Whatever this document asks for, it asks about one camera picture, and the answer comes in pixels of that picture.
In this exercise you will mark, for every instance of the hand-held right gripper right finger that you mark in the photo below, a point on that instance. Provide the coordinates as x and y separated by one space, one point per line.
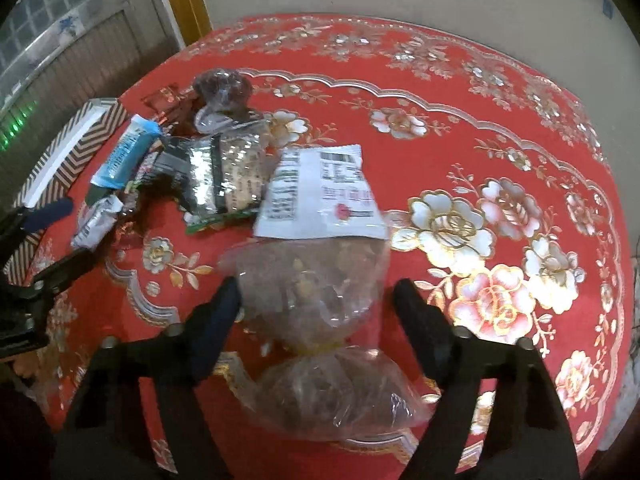
417 317

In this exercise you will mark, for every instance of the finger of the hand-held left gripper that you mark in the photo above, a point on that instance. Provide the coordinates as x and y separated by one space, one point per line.
65 270
50 211

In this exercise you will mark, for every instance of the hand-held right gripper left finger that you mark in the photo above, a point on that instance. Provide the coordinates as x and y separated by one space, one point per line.
220 320

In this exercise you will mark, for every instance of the small silver snack packet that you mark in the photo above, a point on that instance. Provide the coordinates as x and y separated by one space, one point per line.
95 222

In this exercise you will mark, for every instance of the blue snack packet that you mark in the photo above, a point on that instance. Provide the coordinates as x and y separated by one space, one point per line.
125 152

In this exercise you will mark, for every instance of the white box with striped rim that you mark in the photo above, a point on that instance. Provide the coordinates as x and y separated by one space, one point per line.
100 130

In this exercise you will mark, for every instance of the clear plastic bag of nuts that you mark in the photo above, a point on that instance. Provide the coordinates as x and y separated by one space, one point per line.
310 285

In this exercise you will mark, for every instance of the dark coffee stick packet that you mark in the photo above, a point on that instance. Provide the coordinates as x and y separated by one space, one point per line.
165 165

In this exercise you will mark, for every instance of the clear cracker packet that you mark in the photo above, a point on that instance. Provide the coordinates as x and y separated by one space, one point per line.
235 175

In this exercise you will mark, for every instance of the white snack packet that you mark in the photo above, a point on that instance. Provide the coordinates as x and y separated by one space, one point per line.
310 200

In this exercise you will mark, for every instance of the red foil packet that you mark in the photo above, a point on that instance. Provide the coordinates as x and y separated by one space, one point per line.
177 117
162 97

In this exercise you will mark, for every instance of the blue flower window picture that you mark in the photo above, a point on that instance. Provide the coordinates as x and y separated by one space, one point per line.
67 27

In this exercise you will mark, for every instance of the red floral tablecloth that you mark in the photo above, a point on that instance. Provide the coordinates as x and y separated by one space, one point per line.
450 125

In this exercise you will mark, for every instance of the clear bag of dark candy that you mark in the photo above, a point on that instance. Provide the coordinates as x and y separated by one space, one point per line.
220 87

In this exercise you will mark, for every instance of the glass block window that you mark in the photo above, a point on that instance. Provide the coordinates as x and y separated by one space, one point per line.
50 0

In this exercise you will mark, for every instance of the slatted wall panel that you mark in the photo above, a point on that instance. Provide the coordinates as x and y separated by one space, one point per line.
90 65

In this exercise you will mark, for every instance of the yellow door frame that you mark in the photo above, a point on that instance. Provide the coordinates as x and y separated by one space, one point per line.
185 0

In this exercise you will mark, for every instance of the small blue wall sticker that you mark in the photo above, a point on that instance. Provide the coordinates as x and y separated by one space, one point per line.
607 7

